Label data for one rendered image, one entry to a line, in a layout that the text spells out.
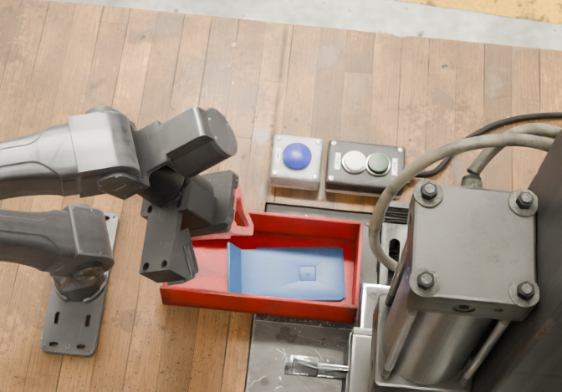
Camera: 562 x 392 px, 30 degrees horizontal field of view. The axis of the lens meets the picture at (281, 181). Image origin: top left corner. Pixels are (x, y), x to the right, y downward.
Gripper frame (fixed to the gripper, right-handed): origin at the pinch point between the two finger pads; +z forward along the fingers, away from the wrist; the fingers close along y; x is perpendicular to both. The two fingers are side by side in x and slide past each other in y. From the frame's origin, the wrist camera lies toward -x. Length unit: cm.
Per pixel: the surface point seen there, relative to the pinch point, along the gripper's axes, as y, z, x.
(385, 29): -37, 102, 100
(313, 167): 2.0, 12.7, 13.9
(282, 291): -0.9, 12.6, -3.6
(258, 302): -1.0, 7.8, -6.7
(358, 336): 21.2, -6.0, -16.9
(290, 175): -0.4, 11.0, 12.3
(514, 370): 43, -21, -26
